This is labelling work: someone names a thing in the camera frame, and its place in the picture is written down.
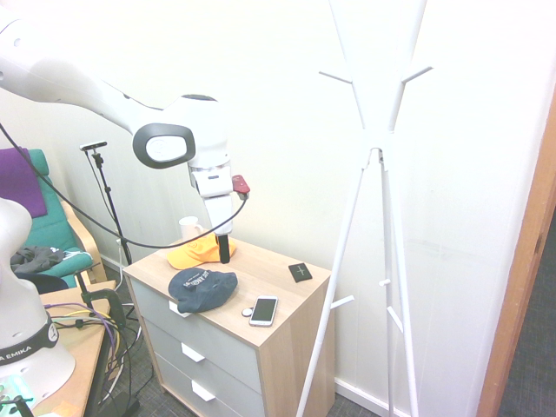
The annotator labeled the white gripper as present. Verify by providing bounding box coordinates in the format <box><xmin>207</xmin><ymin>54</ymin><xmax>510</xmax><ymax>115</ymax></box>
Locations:
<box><xmin>189</xmin><ymin>163</ymin><xmax>236</xmax><ymax>265</ymax></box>

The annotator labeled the blue denim cap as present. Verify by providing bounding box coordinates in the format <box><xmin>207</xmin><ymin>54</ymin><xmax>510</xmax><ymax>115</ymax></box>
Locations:
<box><xmin>168</xmin><ymin>267</ymin><xmax>241</xmax><ymax>314</ymax></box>

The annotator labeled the yellow cap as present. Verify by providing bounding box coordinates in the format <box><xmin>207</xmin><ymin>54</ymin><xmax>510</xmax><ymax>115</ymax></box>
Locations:
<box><xmin>166</xmin><ymin>235</ymin><xmax>238</xmax><ymax>271</ymax></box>

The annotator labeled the white mug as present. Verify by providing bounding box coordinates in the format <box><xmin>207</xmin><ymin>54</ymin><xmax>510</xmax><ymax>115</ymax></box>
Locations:
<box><xmin>178</xmin><ymin>215</ymin><xmax>205</xmax><ymax>245</ymax></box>

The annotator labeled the white smartphone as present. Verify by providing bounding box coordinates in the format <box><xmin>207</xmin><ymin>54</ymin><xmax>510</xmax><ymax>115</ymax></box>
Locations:
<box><xmin>248</xmin><ymin>295</ymin><xmax>280</xmax><ymax>328</ymax></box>

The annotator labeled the small black square card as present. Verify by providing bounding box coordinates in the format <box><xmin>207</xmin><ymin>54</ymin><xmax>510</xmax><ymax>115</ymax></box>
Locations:
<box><xmin>288</xmin><ymin>262</ymin><xmax>314</xmax><ymax>284</ymax></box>

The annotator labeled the grey drawer front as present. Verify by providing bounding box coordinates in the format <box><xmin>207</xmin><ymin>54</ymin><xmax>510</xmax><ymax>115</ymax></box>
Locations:
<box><xmin>129</xmin><ymin>277</ymin><xmax>262</xmax><ymax>384</ymax></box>
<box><xmin>151</xmin><ymin>350</ymin><xmax>266</xmax><ymax>417</ymax></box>
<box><xmin>142</xmin><ymin>315</ymin><xmax>264</xmax><ymax>410</ymax></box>

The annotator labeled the wooden drawer chest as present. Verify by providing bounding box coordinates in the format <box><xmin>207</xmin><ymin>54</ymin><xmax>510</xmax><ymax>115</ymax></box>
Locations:
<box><xmin>122</xmin><ymin>236</ymin><xmax>337</xmax><ymax>417</ymax></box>

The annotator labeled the black C-clamp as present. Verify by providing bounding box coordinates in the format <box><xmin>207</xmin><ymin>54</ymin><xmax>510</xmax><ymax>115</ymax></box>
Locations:
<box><xmin>73</xmin><ymin>269</ymin><xmax>129</xmax><ymax>329</ymax></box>

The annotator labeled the green wooden armchair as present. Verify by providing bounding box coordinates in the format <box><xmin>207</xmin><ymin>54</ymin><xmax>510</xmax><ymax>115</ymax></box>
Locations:
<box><xmin>0</xmin><ymin>149</ymin><xmax>108</xmax><ymax>288</ymax></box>

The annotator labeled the dark grey clothing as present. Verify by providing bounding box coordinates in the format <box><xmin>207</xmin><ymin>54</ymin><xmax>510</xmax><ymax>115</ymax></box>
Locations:
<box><xmin>10</xmin><ymin>245</ymin><xmax>67</xmax><ymax>277</ymax></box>

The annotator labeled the white coat rack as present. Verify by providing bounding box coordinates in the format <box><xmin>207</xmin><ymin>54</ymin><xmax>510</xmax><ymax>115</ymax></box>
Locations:
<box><xmin>295</xmin><ymin>0</ymin><xmax>435</xmax><ymax>417</ymax></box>

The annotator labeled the purple cloth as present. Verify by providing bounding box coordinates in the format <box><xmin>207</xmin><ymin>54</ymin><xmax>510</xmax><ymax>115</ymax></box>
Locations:
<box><xmin>0</xmin><ymin>146</ymin><xmax>49</xmax><ymax>221</ymax></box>

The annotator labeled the orange sticky note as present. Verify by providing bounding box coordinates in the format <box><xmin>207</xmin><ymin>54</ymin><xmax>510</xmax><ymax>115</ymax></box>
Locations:
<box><xmin>50</xmin><ymin>400</ymin><xmax>82</xmax><ymax>417</ymax></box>

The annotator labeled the white drawer handle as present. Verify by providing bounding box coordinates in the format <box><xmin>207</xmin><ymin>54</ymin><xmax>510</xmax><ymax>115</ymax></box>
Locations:
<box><xmin>168</xmin><ymin>301</ymin><xmax>194</xmax><ymax>321</ymax></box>
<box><xmin>190</xmin><ymin>380</ymin><xmax>217</xmax><ymax>402</ymax></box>
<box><xmin>180</xmin><ymin>342</ymin><xmax>207</xmax><ymax>363</ymax></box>

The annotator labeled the white cable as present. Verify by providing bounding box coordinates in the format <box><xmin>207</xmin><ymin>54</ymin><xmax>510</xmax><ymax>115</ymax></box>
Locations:
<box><xmin>114</xmin><ymin>236</ymin><xmax>145</xmax><ymax>321</ymax></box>

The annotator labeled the black camera stand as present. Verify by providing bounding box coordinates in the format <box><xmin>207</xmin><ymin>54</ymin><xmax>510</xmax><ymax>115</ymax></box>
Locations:
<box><xmin>89</xmin><ymin>149</ymin><xmax>134</xmax><ymax>267</ymax></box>

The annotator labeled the purple cable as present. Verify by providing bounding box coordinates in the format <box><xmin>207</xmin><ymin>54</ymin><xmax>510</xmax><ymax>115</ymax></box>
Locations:
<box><xmin>46</xmin><ymin>311</ymin><xmax>123</xmax><ymax>364</ymax></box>

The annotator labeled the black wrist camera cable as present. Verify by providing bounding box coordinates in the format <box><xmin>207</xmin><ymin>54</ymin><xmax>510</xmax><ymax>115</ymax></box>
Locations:
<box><xmin>0</xmin><ymin>122</ymin><xmax>251</xmax><ymax>249</ymax></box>

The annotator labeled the yellow cable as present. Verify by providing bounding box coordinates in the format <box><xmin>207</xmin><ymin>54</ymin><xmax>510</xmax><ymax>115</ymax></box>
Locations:
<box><xmin>43</xmin><ymin>308</ymin><xmax>122</xmax><ymax>364</ymax></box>

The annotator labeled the wooden door frame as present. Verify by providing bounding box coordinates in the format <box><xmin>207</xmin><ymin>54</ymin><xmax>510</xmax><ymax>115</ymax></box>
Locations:
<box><xmin>474</xmin><ymin>84</ymin><xmax>556</xmax><ymax>417</ymax></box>

